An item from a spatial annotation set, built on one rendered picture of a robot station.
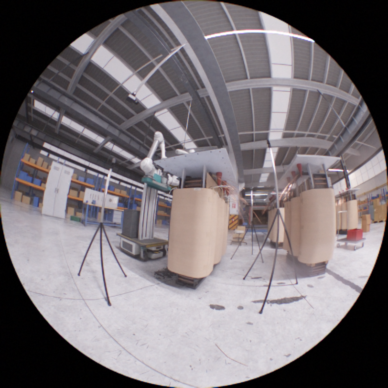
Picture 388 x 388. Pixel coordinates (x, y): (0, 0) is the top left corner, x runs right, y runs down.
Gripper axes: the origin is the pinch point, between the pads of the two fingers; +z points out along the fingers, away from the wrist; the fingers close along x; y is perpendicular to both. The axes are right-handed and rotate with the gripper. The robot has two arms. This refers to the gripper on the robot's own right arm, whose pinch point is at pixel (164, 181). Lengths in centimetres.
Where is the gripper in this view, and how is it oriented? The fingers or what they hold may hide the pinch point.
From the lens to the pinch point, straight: 198.9
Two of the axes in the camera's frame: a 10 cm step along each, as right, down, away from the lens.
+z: -0.7, 9.7, -2.2
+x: -4.4, -2.2, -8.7
